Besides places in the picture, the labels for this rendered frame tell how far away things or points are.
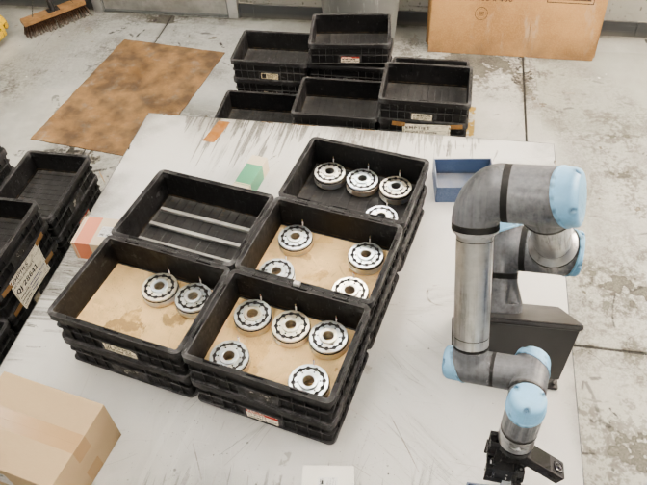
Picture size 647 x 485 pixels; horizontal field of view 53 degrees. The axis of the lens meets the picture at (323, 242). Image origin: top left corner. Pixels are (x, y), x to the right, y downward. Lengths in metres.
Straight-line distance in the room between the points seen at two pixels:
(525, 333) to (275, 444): 0.69
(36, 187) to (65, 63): 1.72
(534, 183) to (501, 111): 2.66
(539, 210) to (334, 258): 0.81
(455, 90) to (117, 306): 1.91
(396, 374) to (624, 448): 1.11
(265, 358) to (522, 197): 0.81
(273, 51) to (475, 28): 1.33
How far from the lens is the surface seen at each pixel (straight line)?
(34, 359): 2.08
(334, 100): 3.28
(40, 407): 1.78
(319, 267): 1.90
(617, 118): 4.02
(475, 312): 1.38
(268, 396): 1.64
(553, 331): 1.67
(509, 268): 1.70
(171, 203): 2.17
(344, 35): 3.55
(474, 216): 1.30
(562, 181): 1.27
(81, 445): 1.71
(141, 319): 1.88
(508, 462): 1.53
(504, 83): 4.15
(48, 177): 3.17
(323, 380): 1.65
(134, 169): 2.54
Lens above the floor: 2.28
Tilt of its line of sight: 48 degrees down
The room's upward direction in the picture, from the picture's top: 4 degrees counter-clockwise
